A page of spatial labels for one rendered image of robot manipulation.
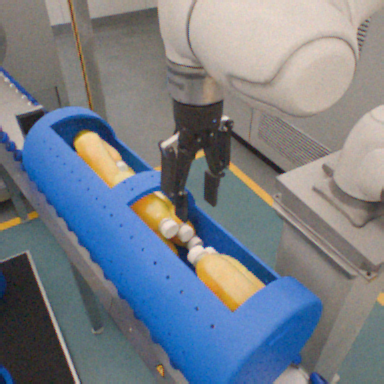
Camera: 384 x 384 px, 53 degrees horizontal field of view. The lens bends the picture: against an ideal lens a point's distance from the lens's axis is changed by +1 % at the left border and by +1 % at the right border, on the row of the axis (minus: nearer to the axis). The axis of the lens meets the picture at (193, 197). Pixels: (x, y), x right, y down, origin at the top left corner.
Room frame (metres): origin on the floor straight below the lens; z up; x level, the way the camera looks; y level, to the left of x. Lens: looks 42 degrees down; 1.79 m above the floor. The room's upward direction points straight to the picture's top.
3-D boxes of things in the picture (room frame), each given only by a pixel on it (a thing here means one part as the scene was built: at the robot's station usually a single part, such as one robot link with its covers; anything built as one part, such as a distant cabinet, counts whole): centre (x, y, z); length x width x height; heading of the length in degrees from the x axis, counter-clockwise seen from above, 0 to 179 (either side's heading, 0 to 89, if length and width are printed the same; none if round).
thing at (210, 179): (0.54, -0.03, 1.33); 0.03 x 0.01 x 0.07; 39
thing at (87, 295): (1.00, 0.48, 0.31); 0.06 x 0.06 x 0.63; 39
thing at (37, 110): (1.27, 0.60, 1.00); 0.10 x 0.04 x 0.15; 129
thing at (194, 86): (0.52, -0.01, 1.56); 0.09 x 0.09 x 0.06
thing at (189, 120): (0.52, -0.01, 1.49); 0.08 x 0.07 x 0.09; 129
